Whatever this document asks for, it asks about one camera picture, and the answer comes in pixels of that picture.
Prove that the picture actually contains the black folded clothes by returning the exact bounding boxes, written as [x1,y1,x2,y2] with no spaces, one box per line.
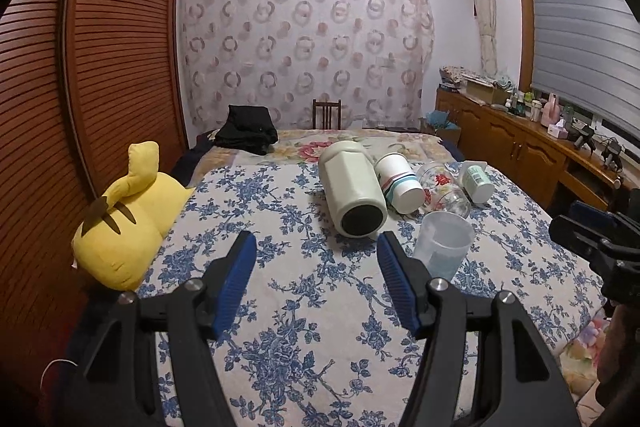
[214,104,279,156]

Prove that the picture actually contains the blue floral blanket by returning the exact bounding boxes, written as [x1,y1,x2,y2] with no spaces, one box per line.
[135,159,608,427]

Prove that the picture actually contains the louvered wooden wardrobe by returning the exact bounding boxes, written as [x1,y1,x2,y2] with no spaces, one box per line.
[0,0,192,313]

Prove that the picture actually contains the clear plastic cup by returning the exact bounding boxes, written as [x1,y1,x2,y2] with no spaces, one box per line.
[413,211,476,284]

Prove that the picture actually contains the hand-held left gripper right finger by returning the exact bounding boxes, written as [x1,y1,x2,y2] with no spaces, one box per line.
[376,230,581,427]

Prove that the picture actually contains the wooden sideboard cabinet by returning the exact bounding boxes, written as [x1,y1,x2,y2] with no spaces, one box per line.
[434,87,628,214]

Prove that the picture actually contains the pile of patterned cloths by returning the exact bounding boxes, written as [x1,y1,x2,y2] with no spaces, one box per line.
[439,65,511,88]

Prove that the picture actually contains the white cable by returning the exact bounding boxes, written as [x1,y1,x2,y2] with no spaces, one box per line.
[41,358,77,383]

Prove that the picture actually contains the large cream insulated cup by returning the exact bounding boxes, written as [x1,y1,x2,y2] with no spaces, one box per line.
[318,143,387,239]

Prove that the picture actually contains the green and white handled cup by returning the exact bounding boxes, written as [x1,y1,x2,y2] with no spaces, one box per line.
[457,161,494,204]

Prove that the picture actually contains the white striped paper cup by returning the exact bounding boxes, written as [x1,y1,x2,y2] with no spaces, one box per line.
[374,152,425,215]

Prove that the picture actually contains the clear glass cup red print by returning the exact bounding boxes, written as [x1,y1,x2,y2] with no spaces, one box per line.
[416,161,472,219]

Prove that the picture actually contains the cream tied curtain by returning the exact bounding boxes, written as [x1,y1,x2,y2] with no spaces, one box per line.
[462,0,502,78]

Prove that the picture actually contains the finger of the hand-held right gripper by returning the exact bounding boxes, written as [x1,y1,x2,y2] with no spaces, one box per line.
[571,201,620,230]
[548,215,608,260]

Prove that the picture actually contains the black desk gadget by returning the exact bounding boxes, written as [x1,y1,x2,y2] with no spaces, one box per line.
[570,123,597,154]

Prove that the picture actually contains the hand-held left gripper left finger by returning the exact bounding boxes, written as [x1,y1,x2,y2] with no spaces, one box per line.
[65,230,258,427]

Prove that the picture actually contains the pink bottle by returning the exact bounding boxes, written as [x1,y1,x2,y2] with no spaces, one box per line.
[541,93,560,124]

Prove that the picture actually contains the box with teal paper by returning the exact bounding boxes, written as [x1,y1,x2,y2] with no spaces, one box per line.
[421,109,463,148]

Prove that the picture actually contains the circle patterned curtain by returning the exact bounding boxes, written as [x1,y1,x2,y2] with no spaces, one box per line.
[177,0,437,134]

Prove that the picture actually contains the dark wooden chair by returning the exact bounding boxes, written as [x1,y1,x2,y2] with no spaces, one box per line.
[312,99,342,130]

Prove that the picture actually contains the person's right forearm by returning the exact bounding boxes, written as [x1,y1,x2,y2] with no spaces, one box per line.
[595,302,640,410]

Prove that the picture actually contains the cardboard box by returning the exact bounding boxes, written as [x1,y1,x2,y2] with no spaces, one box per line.
[465,79,512,106]

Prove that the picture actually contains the grey window blind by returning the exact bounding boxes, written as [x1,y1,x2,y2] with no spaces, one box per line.
[525,0,640,134]

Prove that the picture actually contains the yellow plush toy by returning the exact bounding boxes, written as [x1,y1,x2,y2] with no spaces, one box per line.
[71,141,197,292]

